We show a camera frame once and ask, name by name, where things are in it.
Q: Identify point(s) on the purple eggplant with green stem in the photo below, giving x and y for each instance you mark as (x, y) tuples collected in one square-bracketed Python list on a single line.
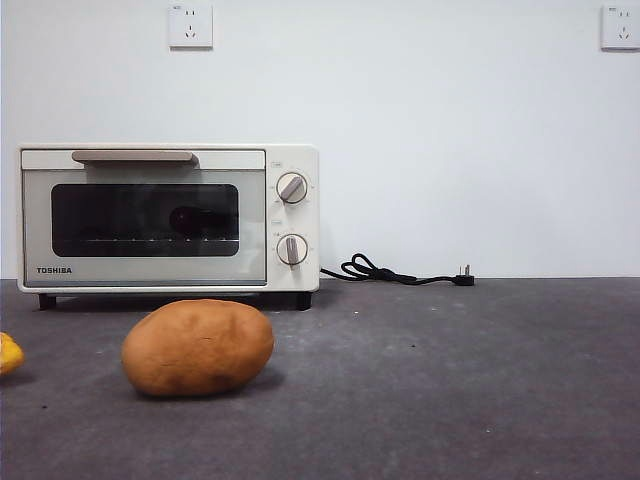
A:
[(185, 220)]

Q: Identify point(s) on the round timer oven knob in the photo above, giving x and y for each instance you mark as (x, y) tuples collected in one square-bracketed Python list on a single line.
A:
[(292, 249)]

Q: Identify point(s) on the white Toshiba toaster oven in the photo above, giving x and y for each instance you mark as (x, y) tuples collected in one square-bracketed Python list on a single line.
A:
[(295, 220)]

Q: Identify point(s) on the round temperature oven knob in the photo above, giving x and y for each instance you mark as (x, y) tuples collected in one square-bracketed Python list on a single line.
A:
[(291, 188)]

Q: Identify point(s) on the brown potato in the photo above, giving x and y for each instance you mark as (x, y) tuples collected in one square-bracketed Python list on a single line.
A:
[(197, 350)]

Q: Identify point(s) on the yellow bell pepper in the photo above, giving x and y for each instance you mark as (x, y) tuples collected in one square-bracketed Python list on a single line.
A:
[(9, 356)]

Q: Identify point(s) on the white wall socket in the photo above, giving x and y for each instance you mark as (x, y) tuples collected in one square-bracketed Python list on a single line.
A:
[(190, 27), (621, 29)]

